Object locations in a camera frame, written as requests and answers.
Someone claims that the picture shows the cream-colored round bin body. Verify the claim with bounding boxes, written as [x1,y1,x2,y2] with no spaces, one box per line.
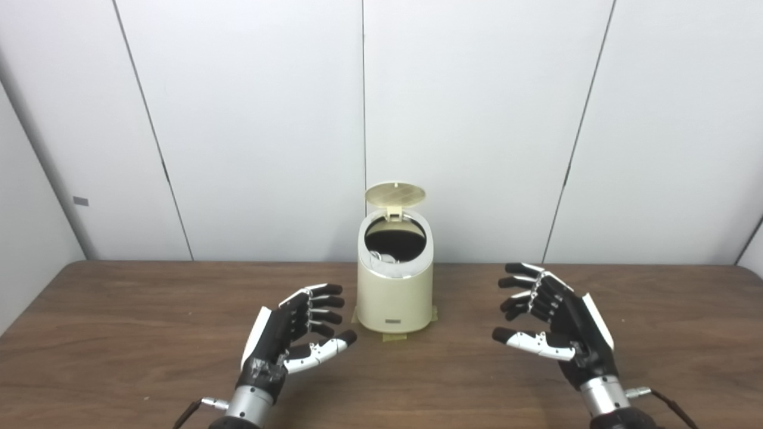
[356,209,434,334]

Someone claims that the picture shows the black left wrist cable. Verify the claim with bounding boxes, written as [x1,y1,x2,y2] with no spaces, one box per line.
[173,397,230,429]

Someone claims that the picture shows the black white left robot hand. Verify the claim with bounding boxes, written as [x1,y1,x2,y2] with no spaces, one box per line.
[235,284,358,406]

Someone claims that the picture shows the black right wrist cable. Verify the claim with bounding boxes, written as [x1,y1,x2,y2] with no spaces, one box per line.
[625,387,699,429]

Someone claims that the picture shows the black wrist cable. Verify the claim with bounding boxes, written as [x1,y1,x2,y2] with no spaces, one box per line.
[625,387,699,429]
[173,397,230,429]

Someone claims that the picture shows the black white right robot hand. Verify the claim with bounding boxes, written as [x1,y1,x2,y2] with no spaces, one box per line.
[492,263,619,392]

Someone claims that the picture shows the cream round bin lid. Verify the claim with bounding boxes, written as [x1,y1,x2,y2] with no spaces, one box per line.
[364,182,427,222]

